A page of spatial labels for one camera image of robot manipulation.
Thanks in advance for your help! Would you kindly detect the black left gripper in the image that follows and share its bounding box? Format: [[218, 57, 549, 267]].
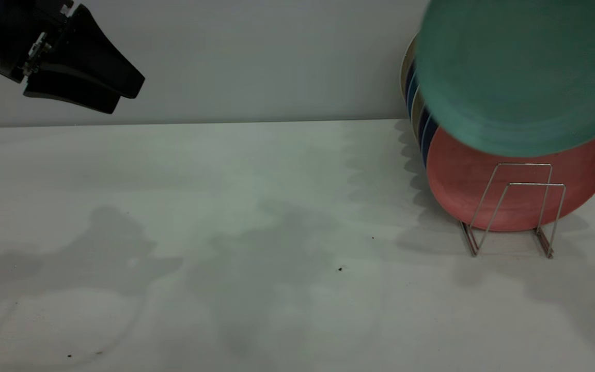
[[0, 0, 146, 115]]

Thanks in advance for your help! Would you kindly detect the green round plate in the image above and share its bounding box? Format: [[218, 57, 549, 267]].
[[415, 0, 595, 158]]

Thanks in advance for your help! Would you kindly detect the cream round plate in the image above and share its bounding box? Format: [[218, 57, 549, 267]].
[[400, 34, 418, 104], [411, 88, 426, 137]]

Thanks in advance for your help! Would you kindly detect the dark blue round plate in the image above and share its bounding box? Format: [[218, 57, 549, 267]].
[[417, 106, 435, 150]]

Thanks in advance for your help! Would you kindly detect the red round plate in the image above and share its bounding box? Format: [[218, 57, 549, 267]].
[[426, 121, 595, 232]]

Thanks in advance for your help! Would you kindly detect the metal wire plate rack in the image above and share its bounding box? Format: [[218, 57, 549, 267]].
[[458, 163, 567, 259]]

